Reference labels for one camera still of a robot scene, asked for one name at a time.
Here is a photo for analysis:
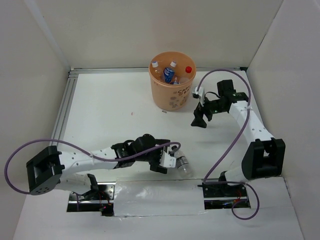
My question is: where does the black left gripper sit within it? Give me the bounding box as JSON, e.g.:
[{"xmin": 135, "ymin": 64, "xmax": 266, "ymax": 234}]
[{"xmin": 135, "ymin": 139, "xmax": 170, "ymax": 174}]

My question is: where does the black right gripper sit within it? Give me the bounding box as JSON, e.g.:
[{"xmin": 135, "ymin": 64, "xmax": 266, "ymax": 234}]
[{"xmin": 190, "ymin": 93, "xmax": 227, "ymax": 129}]

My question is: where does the small black cap bottle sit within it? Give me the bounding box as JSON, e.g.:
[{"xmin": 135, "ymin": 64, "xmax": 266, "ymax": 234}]
[{"xmin": 171, "ymin": 145, "xmax": 194, "ymax": 179}]

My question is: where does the red label clear water bottle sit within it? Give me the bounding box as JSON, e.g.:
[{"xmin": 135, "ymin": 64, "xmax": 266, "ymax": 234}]
[{"xmin": 179, "ymin": 66, "xmax": 193, "ymax": 84}]

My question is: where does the blue label bottle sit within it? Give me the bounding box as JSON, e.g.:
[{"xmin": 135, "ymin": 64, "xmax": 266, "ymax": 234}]
[{"xmin": 163, "ymin": 61, "xmax": 177, "ymax": 84}]

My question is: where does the tall clear unlabelled bottle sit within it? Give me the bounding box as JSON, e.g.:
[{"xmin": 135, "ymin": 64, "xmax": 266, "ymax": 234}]
[{"xmin": 151, "ymin": 61, "xmax": 165, "ymax": 81}]

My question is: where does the orange juice bottle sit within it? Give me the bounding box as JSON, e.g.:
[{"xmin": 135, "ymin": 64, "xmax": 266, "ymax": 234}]
[{"xmin": 170, "ymin": 76, "xmax": 180, "ymax": 85}]

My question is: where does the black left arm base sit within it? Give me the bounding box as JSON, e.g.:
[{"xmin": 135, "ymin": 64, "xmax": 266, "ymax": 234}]
[{"xmin": 66, "ymin": 174, "xmax": 116, "ymax": 217}]

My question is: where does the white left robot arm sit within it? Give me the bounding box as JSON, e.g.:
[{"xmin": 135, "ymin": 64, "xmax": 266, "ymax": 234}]
[{"xmin": 26, "ymin": 134, "xmax": 176, "ymax": 200}]

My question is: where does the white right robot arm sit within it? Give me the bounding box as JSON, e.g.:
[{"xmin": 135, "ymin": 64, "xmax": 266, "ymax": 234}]
[{"xmin": 191, "ymin": 79, "xmax": 286, "ymax": 196}]

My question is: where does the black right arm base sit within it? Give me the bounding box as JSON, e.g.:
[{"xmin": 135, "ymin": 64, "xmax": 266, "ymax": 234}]
[{"xmin": 197, "ymin": 183, "xmax": 251, "ymax": 210}]

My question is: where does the peach cartoon plastic bin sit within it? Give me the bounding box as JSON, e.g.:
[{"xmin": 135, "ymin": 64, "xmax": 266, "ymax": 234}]
[{"xmin": 148, "ymin": 51, "xmax": 197, "ymax": 111}]

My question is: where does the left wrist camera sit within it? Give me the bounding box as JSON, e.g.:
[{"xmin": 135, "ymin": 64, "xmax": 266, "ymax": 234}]
[{"xmin": 159, "ymin": 146, "xmax": 177, "ymax": 168}]

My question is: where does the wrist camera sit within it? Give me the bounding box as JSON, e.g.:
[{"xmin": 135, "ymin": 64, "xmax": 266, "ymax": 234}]
[
  {"xmin": 191, "ymin": 86, "xmax": 205, "ymax": 107},
  {"xmin": 159, "ymin": 146, "xmax": 177, "ymax": 168}
]

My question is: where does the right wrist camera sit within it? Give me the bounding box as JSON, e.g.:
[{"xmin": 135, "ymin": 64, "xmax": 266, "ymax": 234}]
[{"xmin": 191, "ymin": 86, "xmax": 205, "ymax": 107}]

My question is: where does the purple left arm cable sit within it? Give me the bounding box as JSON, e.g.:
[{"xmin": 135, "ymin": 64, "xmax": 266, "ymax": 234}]
[{"xmin": 4, "ymin": 139, "xmax": 182, "ymax": 195}]

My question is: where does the aluminium frame rail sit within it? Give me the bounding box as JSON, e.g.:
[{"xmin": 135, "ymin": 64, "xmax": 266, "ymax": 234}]
[{"xmin": 52, "ymin": 69, "xmax": 241, "ymax": 152}]

